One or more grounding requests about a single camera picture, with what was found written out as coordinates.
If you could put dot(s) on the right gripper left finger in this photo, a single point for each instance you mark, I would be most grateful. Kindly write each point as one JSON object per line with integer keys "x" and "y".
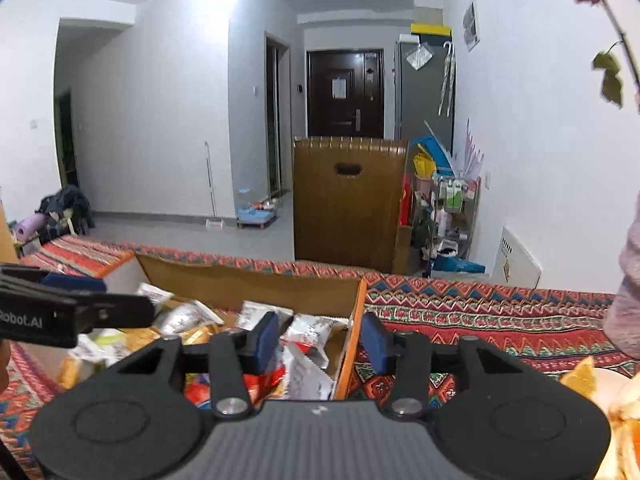
{"x": 134, "y": 419}

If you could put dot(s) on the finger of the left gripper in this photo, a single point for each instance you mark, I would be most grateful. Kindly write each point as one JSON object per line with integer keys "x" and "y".
{"x": 73, "y": 282}

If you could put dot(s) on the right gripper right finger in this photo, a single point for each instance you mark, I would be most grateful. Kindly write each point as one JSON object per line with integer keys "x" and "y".
{"x": 471, "y": 410}

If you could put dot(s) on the clothes pile on chair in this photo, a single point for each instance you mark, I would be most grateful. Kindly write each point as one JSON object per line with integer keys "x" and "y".
{"x": 68, "y": 211}

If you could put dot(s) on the patterned red tablecloth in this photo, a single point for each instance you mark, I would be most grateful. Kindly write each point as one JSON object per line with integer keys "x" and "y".
{"x": 549, "y": 330}

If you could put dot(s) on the plate of orange peels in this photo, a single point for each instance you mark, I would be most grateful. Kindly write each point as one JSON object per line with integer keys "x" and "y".
{"x": 617, "y": 396}

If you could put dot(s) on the red orange snack bag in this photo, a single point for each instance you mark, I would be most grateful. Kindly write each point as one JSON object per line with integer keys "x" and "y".
{"x": 256, "y": 388}

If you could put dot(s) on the white flat box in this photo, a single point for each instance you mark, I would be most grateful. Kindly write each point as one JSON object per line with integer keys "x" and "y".
{"x": 514, "y": 265}

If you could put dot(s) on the orange cardboard box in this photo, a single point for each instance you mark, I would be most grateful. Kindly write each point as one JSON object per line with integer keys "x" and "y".
{"x": 224, "y": 283}

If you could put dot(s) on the metal storage rack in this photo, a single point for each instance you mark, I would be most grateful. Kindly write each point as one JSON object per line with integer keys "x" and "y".
{"x": 454, "y": 205}

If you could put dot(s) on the wooden chair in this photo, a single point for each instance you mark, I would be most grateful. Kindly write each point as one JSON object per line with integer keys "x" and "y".
{"x": 346, "y": 200}

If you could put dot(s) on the dark entrance door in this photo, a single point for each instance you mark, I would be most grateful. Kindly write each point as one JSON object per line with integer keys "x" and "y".
{"x": 345, "y": 93}

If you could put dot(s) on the grey refrigerator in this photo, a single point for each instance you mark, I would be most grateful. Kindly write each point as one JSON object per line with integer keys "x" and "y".
{"x": 424, "y": 87}

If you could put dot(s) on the yellow box on fridge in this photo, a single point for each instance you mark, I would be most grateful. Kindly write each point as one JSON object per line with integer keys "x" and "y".
{"x": 430, "y": 29}

